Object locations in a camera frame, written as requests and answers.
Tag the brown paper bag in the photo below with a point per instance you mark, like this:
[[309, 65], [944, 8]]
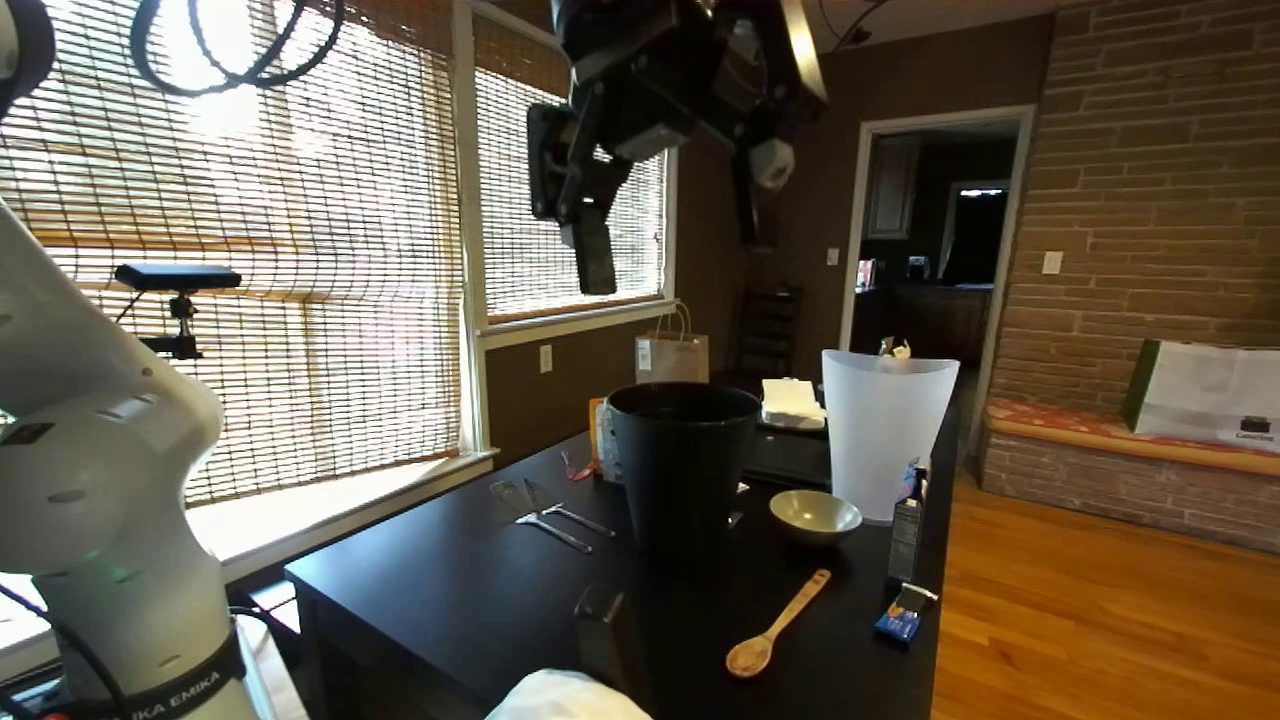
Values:
[[672, 360]]

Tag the white shopping bag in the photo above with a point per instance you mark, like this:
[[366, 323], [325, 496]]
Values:
[[1205, 392]]

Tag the green bowl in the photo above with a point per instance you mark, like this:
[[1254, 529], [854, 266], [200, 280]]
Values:
[[815, 515]]

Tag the red scissors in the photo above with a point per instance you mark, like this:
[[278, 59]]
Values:
[[578, 468]]

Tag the wooden spoon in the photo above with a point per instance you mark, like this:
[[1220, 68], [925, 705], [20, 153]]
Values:
[[775, 628]]

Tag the window with bamboo blind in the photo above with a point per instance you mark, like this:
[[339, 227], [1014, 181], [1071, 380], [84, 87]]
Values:
[[520, 250], [300, 250]]

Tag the wall socket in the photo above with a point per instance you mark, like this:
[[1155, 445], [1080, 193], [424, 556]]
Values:
[[546, 359]]

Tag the camera on mount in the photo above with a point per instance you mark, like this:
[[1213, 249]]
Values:
[[178, 277]]

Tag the folded white cloth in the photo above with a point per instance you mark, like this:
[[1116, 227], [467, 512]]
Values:
[[792, 402]]

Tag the floral bench cushion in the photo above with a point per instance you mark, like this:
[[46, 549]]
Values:
[[1080, 430]]

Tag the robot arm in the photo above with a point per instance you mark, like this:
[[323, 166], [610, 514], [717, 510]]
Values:
[[95, 470]]

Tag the black waste bin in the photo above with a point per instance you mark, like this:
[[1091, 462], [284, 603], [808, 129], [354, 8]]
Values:
[[683, 470]]

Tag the doorway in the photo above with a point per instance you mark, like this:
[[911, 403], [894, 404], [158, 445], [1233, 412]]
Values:
[[935, 270]]

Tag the dark shelf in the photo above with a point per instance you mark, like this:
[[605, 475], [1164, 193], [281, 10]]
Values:
[[768, 335]]

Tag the clear plastic spatula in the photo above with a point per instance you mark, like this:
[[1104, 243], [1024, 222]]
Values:
[[580, 518], [545, 525]]

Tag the orange packet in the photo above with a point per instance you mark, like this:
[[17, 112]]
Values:
[[595, 440]]

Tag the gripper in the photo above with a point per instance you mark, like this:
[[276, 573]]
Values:
[[660, 60]]

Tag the white translucent waste bin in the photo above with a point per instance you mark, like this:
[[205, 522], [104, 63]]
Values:
[[885, 430]]

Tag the blue packet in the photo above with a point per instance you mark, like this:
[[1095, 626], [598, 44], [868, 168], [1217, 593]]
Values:
[[903, 618]]

